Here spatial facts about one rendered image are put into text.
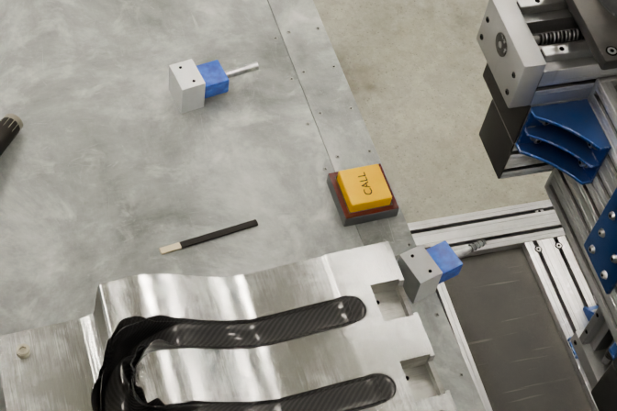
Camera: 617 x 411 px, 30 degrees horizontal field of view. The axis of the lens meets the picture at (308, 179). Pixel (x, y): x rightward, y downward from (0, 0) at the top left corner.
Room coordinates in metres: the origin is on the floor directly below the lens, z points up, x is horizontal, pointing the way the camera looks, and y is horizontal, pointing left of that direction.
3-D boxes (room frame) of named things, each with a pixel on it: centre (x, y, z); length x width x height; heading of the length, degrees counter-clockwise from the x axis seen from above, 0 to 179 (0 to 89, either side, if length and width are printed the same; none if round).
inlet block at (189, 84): (1.09, 0.16, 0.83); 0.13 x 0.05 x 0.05; 125
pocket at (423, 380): (0.64, -0.18, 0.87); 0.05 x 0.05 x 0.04; 26
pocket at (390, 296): (0.74, -0.13, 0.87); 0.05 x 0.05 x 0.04; 26
